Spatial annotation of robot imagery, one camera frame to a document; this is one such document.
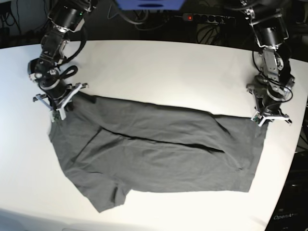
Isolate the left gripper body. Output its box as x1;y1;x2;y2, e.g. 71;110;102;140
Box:
246;81;293;116

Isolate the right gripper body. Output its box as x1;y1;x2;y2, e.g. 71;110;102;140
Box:
43;81;72;111

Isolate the dark grey T-shirt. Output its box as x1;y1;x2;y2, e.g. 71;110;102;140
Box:
49;94;267;212

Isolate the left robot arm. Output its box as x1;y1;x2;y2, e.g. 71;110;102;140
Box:
240;0;295;116

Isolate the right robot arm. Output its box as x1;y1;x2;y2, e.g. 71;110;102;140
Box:
28;0;98;112

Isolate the black power strip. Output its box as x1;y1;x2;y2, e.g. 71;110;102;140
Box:
182;13;236;25

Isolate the blue box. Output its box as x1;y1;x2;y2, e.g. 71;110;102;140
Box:
116;0;185;11

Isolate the black case with white lettering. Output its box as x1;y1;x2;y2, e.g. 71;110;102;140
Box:
266;152;308;231

